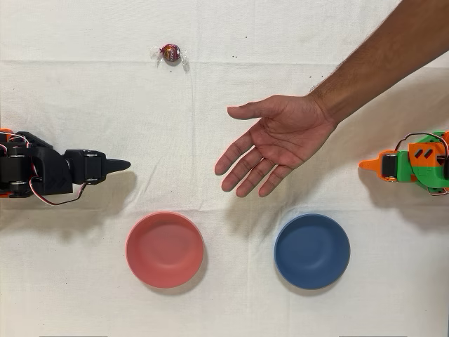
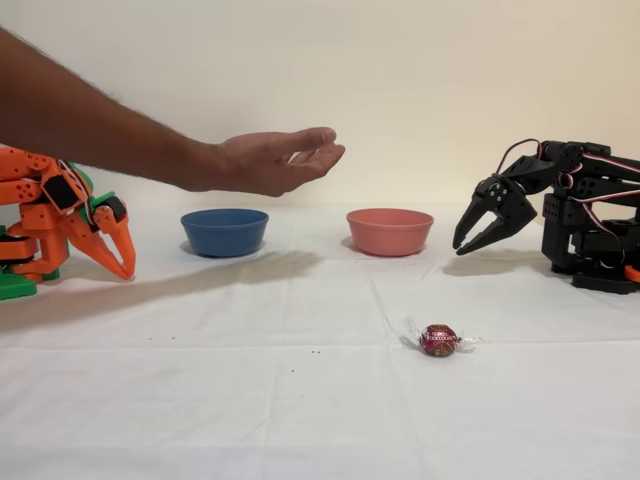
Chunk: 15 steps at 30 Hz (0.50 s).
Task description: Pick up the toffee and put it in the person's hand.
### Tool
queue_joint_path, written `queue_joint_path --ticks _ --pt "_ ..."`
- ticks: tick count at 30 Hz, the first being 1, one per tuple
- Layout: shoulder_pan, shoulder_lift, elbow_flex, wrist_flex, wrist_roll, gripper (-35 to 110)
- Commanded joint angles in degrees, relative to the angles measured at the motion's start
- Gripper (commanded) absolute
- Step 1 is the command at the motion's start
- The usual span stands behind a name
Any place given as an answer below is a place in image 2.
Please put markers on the blue bowl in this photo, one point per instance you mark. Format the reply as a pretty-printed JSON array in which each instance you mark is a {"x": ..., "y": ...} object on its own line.
[{"x": 225, "y": 232}]

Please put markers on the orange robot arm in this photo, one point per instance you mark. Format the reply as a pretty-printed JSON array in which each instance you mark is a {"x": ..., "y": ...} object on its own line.
[{"x": 45, "y": 220}]

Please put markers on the pink bowl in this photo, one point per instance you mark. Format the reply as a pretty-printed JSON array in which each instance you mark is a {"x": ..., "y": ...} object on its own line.
[{"x": 390, "y": 232}]

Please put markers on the small orange base clip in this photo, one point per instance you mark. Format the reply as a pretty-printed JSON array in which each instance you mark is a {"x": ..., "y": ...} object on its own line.
[{"x": 634, "y": 273}]

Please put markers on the green robot base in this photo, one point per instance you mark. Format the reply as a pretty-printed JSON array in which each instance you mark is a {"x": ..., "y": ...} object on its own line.
[{"x": 17, "y": 290}]

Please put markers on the red candy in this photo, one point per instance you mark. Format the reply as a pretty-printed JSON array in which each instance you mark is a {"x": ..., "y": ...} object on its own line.
[{"x": 440, "y": 341}]

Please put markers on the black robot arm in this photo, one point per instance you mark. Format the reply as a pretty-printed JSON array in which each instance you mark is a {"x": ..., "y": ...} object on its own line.
[{"x": 565, "y": 220}]

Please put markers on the white tablecloth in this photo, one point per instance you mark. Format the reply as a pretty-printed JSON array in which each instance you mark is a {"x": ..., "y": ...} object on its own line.
[{"x": 250, "y": 400}]

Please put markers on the person's bare hand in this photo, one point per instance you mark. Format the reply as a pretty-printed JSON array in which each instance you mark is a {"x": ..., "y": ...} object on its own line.
[{"x": 270, "y": 162}]

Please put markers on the person's bare forearm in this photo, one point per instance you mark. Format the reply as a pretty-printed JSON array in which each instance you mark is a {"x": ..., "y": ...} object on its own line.
[{"x": 75, "y": 115}]

